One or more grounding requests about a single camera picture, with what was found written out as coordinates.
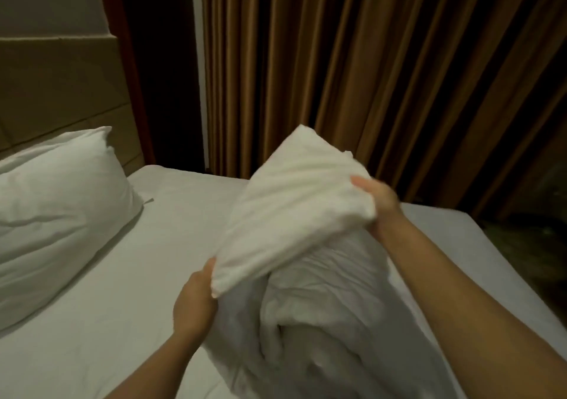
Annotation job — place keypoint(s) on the white bed sheet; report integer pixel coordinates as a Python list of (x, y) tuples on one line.
[(106, 306)]

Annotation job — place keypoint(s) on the dark wooden column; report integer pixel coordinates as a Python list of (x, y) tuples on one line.
[(151, 58)]

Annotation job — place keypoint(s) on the person's left forearm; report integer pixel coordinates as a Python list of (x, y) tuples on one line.
[(159, 372)]

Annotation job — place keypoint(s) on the beige padded headboard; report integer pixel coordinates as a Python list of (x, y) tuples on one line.
[(62, 93)]

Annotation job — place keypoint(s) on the person's right hand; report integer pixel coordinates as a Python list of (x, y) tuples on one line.
[(383, 204)]

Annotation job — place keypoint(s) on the white pillow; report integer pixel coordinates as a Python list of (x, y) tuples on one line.
[(53, 217)]

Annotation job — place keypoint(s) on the person's left hand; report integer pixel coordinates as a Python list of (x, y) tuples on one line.
[(195, 304)]

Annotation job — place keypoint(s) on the white duvet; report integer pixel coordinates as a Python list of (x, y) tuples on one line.
[(301, 261)]

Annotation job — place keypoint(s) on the brown curtain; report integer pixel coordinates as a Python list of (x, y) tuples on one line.
[(381, 67)]

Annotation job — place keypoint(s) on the person's right forearm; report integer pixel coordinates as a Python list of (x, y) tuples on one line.
[(478, 315)]

